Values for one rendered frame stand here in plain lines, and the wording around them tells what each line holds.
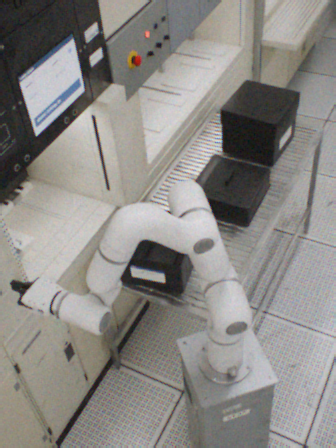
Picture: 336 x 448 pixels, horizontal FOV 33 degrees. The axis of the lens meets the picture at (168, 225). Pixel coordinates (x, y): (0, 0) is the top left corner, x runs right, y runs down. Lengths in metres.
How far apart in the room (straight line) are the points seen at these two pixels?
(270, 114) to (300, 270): 1.04
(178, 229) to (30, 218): 1.22
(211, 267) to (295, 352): 1.50
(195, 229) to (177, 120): 1.57
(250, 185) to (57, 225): 0.85
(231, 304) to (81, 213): 0.99
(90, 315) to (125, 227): 0.34
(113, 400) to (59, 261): 0.89
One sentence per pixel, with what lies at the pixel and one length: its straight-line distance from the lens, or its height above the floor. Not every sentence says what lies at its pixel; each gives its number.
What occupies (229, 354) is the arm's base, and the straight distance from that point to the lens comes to 1.89.
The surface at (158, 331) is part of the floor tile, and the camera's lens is 3.02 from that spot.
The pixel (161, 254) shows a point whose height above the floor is 0.77.
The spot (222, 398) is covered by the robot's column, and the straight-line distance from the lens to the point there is 1.96.
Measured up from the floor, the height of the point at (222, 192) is 0.86.
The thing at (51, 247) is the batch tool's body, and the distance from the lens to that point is 2.31.
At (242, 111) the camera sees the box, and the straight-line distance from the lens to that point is 2.64.
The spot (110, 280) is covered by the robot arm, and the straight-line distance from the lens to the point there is 1.48.
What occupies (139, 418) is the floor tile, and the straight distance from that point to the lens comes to 2.79.
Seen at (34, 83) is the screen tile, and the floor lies 1.63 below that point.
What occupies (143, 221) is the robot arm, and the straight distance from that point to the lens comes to 1.35.
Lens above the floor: 2.51
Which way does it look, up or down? 46 degrees down
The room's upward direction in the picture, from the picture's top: 6 degrees counter-clockwise
